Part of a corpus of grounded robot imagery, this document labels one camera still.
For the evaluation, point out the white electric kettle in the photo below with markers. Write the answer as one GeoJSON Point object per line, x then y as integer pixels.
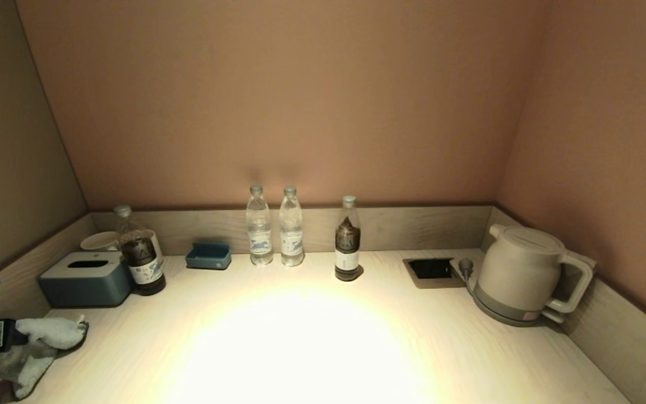
{"type": "Point", "coordinates": [519, 269]}

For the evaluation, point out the dark drink bottle blue-print label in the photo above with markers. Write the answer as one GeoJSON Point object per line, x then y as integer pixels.
{"type": "Point", "coordinates": [143, 264]}

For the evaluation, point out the clear water bottle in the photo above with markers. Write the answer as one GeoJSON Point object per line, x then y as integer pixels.
{"type": "Point", "coordinates": [291, 235]}
{"type": "Point", "coordinates": [259, 235]}

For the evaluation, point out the grey kettle power plug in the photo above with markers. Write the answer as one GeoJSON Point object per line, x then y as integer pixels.
{"type": "Point", "coordinates": [466, 266]}

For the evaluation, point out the blue-grey tissue box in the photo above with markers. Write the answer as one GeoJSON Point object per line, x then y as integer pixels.
{"type": "Point", "coordinates": [84, 286]}

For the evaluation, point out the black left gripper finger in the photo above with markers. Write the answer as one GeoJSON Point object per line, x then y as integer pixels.
{"type": "Point", "coordinates": [20, 339]}

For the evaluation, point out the recessed black power socket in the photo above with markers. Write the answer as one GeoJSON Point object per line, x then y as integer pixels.
{"type": "Point", "coordinates": [432, 270]}

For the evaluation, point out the light grey-white cleaning cloth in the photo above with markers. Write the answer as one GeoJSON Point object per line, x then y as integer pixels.
{"type": "Point", "coordinates": [48, 334]}

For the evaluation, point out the dark drink bottle barcode label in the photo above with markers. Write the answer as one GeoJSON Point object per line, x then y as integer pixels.
{"type": "Point", "coordinates": [347, 252]}

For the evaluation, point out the grey kettle base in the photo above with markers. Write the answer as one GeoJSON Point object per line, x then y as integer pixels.
{"type": "Point", "coordinates": [497, 310]}

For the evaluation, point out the small blue plastic tray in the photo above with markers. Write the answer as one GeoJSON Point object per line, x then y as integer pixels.
{"type": "Point", "coordinates": [208, 259]}

